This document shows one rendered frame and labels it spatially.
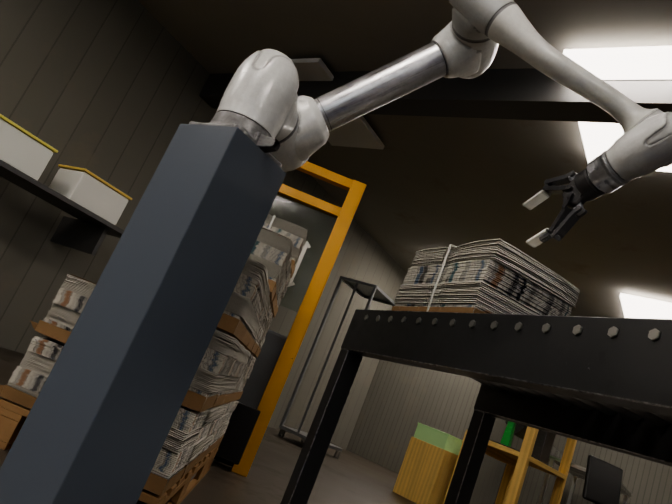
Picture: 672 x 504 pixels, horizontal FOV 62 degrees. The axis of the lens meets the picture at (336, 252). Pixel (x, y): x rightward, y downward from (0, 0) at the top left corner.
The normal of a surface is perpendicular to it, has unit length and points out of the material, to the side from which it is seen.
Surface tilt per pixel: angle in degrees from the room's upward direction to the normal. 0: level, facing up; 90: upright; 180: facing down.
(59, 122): 90
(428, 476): 90
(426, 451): 90
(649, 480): 90
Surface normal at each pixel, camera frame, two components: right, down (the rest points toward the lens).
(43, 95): 0.80, 0.17
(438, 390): -0.47, -0.41
